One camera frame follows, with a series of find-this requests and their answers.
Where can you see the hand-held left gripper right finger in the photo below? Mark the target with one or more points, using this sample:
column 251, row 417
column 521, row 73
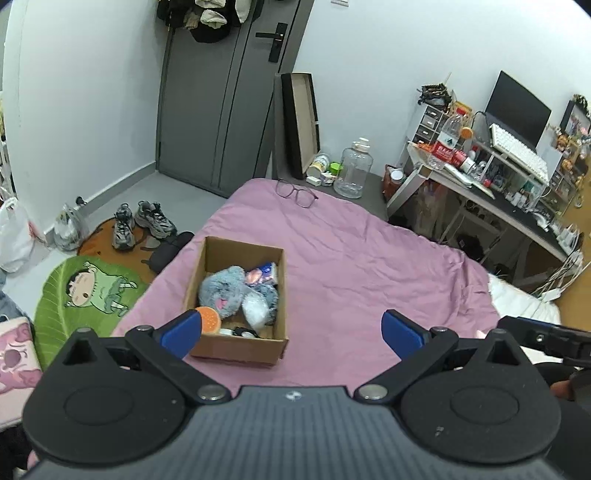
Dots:
column 401, row 332

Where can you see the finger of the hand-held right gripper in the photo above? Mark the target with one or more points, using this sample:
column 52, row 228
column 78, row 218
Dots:
column 521, row 330

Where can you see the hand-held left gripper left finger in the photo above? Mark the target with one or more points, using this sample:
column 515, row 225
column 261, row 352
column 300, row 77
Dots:
column 182, row 332

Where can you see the burger toy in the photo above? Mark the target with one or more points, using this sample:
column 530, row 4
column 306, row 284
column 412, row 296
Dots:
column 210, row 319

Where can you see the brown cardboard box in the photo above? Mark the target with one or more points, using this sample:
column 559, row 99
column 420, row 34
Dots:
column 240, row 353

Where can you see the blue tissue packet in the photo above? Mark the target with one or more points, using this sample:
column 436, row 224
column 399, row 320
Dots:
column 262, row 273

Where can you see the person's right hand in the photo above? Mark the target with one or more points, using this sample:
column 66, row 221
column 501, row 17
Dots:
column 562, row 389

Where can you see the white quilt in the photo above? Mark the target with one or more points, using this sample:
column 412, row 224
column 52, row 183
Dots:
column 521, row 300

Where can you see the grey plush toy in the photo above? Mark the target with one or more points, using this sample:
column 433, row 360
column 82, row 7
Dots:
column 221, row 288

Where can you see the pink bed sheet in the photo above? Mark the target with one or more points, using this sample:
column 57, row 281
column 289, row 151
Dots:
column 369, row 258

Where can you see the black slipper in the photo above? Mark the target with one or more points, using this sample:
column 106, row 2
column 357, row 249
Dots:
column 168, row 251

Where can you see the black bag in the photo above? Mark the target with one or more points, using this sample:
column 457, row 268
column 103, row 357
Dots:
column 471, row 248

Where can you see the white power strip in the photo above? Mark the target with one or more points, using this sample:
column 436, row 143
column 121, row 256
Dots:
column 570, row 240

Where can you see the grey sneaker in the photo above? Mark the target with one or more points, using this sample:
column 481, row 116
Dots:
column 123, row 226
column 154, row 219

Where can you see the brown floor mat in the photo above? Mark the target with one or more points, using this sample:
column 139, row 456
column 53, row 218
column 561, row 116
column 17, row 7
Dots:
column 99, row 247

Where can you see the green cartoon floor mat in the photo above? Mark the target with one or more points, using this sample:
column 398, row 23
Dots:
column 64, row 300

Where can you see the white desk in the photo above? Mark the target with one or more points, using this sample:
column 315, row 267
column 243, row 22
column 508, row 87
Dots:
column 485, row 196

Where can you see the grey side table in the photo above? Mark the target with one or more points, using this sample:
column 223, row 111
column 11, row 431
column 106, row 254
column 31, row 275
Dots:
column 373, row 189

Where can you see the brown jar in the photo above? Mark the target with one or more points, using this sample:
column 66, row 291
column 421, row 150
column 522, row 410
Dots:
column 395, row 183

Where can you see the grey plastic bag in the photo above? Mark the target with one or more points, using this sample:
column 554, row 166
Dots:
column 69, row 228

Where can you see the pink cartoon cushion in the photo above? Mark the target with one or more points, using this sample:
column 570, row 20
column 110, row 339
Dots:
column 16, row 364

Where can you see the clear water jug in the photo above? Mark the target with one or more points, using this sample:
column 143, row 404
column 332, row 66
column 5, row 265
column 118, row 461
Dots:
column 353, row 168

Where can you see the grey eyeglasses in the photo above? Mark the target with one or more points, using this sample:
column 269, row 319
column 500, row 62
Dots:
column 298, row 193

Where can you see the green cup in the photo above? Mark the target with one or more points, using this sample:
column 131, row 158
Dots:
column 335, row 169

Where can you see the white keyboard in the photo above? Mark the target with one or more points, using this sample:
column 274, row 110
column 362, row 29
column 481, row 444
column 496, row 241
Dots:
column 519, row 150

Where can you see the white yellow tin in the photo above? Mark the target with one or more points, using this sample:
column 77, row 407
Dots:
column 318, row 165

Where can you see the white shopping bag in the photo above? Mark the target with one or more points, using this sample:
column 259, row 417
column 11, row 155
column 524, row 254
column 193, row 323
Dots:
column 14, row 235

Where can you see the clear water bottle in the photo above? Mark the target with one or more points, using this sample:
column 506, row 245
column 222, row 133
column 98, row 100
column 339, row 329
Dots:
column 447, row 138

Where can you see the orange ball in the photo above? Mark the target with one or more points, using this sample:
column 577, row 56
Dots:
column 467, row 132

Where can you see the small drawer organiser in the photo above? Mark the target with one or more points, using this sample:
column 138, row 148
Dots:
column 428, row 123

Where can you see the grey door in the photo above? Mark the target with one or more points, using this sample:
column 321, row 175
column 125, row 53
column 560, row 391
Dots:
column 207, row 115

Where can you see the black monitor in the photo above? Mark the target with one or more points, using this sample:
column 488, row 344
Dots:
column 517, row 108

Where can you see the black flat box lid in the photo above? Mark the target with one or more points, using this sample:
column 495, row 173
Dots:
column 300, row 124

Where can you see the beige garment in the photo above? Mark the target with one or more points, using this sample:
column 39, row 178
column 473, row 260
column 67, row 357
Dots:
column 205, row 17

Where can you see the picture frame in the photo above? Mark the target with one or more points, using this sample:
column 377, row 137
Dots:
column 576, row 119

